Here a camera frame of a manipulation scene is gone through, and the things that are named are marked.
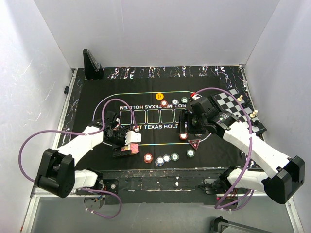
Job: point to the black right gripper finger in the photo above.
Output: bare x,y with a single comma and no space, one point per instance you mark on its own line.
188,121
181,123

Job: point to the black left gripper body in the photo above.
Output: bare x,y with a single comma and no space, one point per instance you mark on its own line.
118,138

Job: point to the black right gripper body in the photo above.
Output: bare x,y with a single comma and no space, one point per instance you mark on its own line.
197,126

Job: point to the green chips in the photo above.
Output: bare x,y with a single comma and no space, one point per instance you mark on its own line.
184,100

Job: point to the blue chips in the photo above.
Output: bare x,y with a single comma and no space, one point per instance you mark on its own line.
175,101

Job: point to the red chips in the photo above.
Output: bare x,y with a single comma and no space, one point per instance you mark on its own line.
163,103
183,136

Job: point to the red playing card box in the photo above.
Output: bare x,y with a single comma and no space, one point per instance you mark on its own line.
131,149

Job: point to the red triangular acrylic marker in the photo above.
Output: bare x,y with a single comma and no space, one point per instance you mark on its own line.
194,143

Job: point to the yellow round dealer button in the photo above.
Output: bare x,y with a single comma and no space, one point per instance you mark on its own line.
159,96

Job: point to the red poker chip stack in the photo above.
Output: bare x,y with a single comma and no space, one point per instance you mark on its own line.
148,158

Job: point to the blue poker chip stack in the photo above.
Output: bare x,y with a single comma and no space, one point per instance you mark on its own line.
159,161

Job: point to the blue chip aside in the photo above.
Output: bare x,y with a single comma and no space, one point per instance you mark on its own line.
166,158

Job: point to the green poker chip stack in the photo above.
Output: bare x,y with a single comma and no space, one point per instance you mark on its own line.
174,157

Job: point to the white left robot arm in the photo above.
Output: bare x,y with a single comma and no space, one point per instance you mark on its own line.
57,173

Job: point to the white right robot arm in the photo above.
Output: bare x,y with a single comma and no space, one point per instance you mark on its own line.
281,175

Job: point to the black poker table mat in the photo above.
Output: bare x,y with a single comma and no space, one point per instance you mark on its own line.
135,100

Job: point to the black white chess board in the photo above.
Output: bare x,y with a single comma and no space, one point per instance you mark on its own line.
240,109

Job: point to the white chess pawn near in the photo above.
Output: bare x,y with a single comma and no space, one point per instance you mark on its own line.
254,113

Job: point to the black card shoe stand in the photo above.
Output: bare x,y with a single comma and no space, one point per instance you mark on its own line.
93,69

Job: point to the black case bottom corner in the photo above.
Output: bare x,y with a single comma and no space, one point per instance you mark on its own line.
221,225

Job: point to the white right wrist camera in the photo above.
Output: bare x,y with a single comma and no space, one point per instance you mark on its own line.
195,96

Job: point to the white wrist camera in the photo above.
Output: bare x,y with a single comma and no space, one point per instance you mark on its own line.
132,137
195,96

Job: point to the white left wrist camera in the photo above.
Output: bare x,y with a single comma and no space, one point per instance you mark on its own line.
132,137

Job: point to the black wall clip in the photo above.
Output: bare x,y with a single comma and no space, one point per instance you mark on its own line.
66,90

